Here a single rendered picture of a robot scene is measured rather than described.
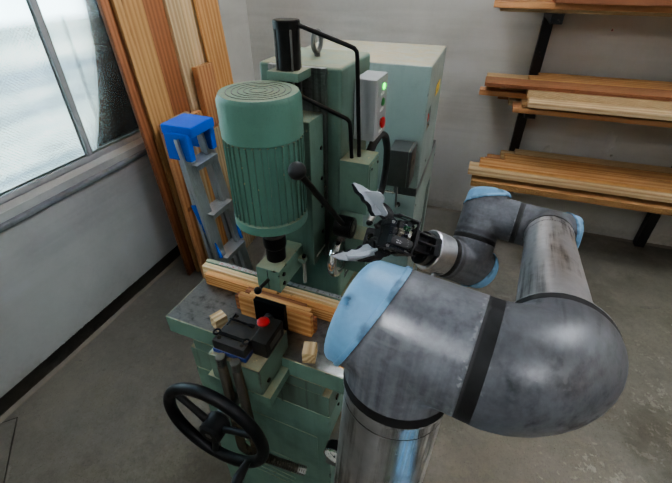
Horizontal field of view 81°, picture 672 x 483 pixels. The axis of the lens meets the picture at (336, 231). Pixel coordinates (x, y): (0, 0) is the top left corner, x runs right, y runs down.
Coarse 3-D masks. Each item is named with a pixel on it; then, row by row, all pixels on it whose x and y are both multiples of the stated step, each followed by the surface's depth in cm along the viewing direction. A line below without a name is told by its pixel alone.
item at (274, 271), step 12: (288, 240) 112; (288, 252) 107; (300, 252) 111; (264, 264) 103; (276, 264) 103; (288, 264) 105; (300, 264) 112; (264, 276) 103; (276, 276) 101; (288, 276) 106; (276, 288) 104
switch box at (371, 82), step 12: (372, 72) 104; (384, 72) 104; (360, 84) 100; (372, 84) 98; (360, 96) 101; (372, 96) 100; (384, 96) 106; (360, 108) 103; (372, 108) 102; (384, 108) 109; (360, 120) 105; (372, 120) 103; (372, 132) 105
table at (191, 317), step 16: (208, 288) 120; (192, 304) 115; (208, 304) 115; (224, 304) 115; (176, 320) 110; (192, 320) 110; (208, 320) 110; (320, 320) 110; (192, 336) 111; (208, 336) 108; (288, 336) 105; (304, 336) 105; (320, 336) 105; (288, 352) 101; (320, 352) 101; (288, 368) 100; (304, 368) 98; (320, 368) 97; (336, 368) 97; (272, 384) 96; (320, 384) 99; (336, 384) 96; (272, 400) 95
